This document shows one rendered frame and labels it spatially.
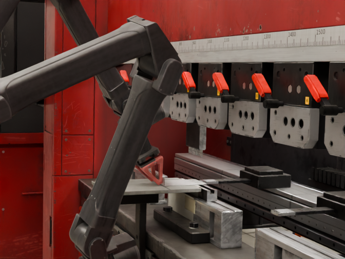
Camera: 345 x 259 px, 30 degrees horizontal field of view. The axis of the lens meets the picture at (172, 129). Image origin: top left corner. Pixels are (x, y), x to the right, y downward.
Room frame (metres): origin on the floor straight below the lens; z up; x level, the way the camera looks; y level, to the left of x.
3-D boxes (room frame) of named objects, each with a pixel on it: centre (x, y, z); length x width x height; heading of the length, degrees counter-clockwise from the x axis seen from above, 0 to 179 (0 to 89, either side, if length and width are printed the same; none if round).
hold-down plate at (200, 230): (1.77, -0.03, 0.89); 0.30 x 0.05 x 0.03; 21
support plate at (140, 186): (1.78, 0.07, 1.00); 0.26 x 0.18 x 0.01; 111
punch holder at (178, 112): (1.85, -0.06, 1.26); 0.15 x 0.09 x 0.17; 21
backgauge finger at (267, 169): (1.88, -0.21, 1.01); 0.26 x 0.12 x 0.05; 111
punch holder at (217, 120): (1.66, -0.13, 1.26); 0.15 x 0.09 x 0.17; 21
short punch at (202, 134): (1.83, -0.07, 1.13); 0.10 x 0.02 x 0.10; 21
